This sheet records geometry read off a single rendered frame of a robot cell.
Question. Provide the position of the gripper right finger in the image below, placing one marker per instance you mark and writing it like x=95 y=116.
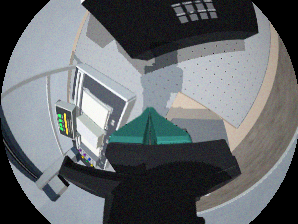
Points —
x=165 y=132

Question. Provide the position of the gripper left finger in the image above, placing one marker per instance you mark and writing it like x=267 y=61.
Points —
x=136 y=131

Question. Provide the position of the white benchtop lab instrument with lid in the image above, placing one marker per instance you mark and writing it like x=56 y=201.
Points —
x=150 y=28

